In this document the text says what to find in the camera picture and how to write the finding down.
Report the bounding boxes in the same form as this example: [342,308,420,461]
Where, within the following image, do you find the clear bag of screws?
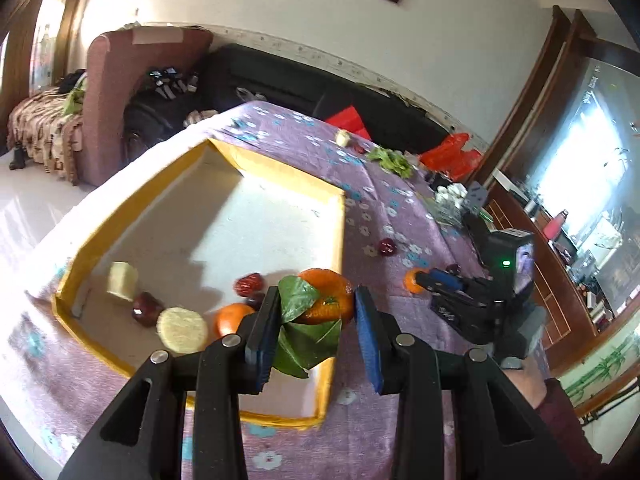
[435,202,468,228]

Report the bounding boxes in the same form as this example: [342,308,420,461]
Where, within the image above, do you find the white work gloves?
[435,182,468,206]

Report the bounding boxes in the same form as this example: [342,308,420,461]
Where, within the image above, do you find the yellow taped cardboard box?
[52,137,348,431]

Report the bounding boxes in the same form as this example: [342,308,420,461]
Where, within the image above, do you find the wooden door frame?
[0,0,96,96]

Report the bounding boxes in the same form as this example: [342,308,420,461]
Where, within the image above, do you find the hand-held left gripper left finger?
[57,286,282,480]

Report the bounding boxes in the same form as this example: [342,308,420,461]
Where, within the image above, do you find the black leather sofa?
[122,42,451,161]

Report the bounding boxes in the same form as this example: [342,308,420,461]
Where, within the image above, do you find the patterned brown couch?
[6,85,86,186]

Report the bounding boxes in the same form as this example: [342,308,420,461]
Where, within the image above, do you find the pink fabric armchair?
[75,27,213,188]

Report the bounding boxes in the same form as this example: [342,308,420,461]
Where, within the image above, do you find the green lettuce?
[368,147,416,178]

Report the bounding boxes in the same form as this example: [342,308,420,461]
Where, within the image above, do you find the pink water bottle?
[544,210,569,241]

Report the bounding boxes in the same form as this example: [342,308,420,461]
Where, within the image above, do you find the person's right forearm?
[500,355,606,466]

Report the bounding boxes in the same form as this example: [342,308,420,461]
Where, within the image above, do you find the mandarin orange with leaves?
[272,268,356,378]

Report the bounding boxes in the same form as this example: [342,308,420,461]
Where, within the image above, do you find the brown wooden cabinet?
[482,167,640,341]

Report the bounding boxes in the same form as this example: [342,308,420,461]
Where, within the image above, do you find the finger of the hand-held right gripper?
[417,269,471,295]

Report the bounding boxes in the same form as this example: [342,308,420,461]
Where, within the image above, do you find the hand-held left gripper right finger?
[354,286,583,480]

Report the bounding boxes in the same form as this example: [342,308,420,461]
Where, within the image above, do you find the red paper packet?
[325,105,371,138]

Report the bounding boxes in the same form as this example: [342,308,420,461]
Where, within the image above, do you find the red plastic bag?
[419,132,483,181]

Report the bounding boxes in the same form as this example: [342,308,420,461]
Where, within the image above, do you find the round pale fruit slice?
[156,307,209,353]

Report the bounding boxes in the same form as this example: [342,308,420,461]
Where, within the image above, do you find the black bag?
[124,92,221,161]

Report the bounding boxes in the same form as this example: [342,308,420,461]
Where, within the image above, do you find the white paper sheet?
[131,26,183,45]

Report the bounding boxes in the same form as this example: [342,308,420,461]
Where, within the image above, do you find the wooden framed glass panel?
[480,5,640,311]

